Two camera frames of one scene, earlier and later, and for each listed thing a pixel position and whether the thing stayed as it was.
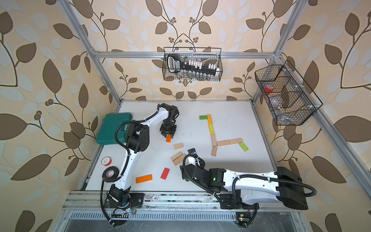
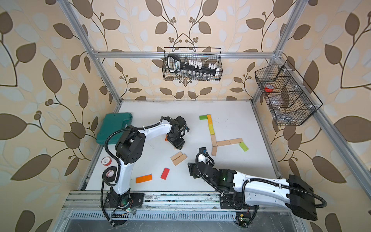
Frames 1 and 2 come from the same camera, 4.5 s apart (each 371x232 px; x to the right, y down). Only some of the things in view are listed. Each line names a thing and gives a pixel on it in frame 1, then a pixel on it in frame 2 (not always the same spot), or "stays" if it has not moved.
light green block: (243, 146) stays
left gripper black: (172, 132) -> (178, 145)
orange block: (143, 179) stays
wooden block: (214, 152) stays
